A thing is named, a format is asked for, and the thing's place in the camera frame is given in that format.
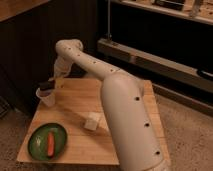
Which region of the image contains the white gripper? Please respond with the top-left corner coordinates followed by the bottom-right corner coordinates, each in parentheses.
top-left (49, 56), bottom-right (71, 81)

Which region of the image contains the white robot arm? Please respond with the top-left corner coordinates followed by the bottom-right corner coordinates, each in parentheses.
top-left (54, 39), bottom-right (171, 171)

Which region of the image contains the white ceramic cup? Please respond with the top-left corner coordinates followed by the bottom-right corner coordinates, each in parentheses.
top-left (36, 88), bottom-right (55, 107)

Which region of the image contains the wooden board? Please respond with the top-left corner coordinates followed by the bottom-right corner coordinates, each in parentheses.
top-left (16, 77), bottom-right (172, 167)

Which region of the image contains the white sponge block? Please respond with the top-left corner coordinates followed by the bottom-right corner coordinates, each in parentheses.
top-left (84, 112), bottom-right (101, 131)

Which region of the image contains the orange carrot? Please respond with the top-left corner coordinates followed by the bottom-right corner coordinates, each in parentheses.
top-left (47, 132), bottom-right (54, 157)

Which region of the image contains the green plate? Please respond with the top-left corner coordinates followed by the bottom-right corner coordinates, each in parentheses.
top-left (27, 123), bottom-right (67, 161)

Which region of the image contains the vertical metal pole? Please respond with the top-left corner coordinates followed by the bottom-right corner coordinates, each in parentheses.
top-left (107, 0), bottom-right (111, 41)

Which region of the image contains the grey metal rail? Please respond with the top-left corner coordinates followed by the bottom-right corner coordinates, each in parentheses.
top-left (97, 38), bottom-right (213, 93)

